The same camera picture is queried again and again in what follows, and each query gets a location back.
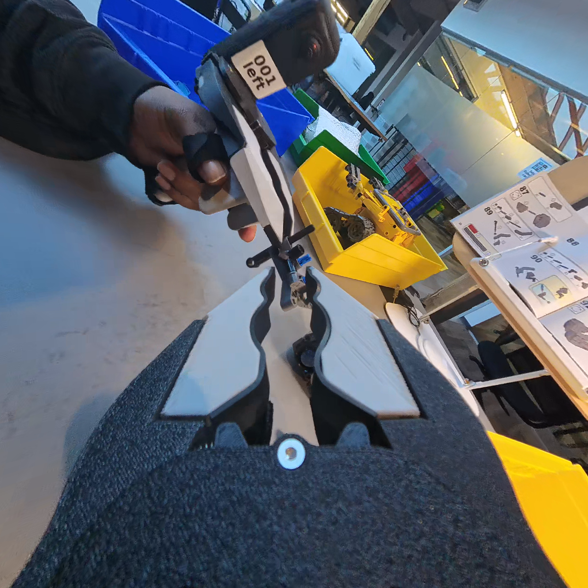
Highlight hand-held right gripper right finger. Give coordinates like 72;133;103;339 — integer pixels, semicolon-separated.
305;266;421;445

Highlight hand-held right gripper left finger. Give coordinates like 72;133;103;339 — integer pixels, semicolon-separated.
161;268;276;445

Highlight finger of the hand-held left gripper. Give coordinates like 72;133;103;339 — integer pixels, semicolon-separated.
266;151;296;240
229;108;289;245

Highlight black brick assembly coloured pins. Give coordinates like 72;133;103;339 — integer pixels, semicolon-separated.
246;224;323;312

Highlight grey desk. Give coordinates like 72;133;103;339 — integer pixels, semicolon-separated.
0;133;488;584

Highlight person's left hand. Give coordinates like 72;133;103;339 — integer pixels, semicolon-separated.
128;85;259;243

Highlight grey twin engine brick model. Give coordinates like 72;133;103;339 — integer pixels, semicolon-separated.
292;333;323;383

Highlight white plastic container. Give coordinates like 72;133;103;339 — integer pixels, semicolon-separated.
324;31;376;96

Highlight green storage bin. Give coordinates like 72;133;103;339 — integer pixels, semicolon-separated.
294;89;321;121
289;130;390;185

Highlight yellow toy bulldozer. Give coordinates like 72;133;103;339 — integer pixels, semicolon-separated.
324;163;422;245

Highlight white foam block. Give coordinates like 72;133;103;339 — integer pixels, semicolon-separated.
312;108;363;153

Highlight yellow storage bin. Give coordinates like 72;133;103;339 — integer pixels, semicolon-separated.
292;146;447;290
487;431;588;588

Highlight wooden workbench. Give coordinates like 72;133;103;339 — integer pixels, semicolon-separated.
322;69;390;141

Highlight blue storage bin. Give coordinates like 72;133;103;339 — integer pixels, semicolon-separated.
98;0;316;158

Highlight shelf of coloured bins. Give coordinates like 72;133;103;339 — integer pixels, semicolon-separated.
380;128;461;222

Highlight instruction booklet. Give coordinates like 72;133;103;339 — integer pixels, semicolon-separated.
452;172;588;378

